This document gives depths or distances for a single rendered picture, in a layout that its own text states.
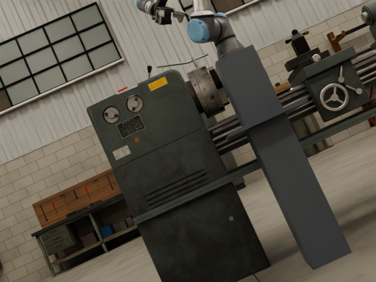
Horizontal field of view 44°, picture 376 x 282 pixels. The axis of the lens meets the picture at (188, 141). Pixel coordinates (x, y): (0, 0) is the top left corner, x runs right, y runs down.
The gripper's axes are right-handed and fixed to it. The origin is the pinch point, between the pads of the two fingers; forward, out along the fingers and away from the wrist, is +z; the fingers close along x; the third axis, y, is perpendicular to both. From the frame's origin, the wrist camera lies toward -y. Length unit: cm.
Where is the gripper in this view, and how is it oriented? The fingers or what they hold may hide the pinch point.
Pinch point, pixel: (177, 14)
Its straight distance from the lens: 236.4
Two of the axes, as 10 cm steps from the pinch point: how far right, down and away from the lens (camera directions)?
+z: 5.8, 4.4, -6.9
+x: -8.0, 1.7, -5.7
